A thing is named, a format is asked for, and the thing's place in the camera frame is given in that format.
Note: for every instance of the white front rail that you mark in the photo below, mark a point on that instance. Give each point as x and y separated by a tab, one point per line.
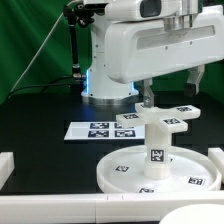
99	208

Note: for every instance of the white marker sheet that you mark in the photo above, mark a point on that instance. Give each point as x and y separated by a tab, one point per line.
102	131

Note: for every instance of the white round table top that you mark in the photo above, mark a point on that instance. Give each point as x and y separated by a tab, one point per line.
139	170

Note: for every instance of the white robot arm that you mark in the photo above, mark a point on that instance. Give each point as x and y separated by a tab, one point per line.
175	14

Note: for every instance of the white right block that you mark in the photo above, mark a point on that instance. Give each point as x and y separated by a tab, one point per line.
216	155

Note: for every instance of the white round object corner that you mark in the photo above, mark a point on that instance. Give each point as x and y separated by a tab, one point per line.
196	214

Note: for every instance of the white left block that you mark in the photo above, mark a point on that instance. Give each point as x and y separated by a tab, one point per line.
6	167

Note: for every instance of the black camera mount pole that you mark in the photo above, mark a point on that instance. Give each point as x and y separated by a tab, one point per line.
76	16

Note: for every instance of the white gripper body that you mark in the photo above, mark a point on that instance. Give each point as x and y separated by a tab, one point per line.
141	50

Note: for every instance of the white cross-shaped table base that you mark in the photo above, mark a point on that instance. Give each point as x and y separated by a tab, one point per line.
171	120

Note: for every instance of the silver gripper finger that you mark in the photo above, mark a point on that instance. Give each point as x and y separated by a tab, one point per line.
191	88
148	95

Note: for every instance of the white block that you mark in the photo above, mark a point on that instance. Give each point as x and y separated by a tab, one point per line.
6	167
216	155

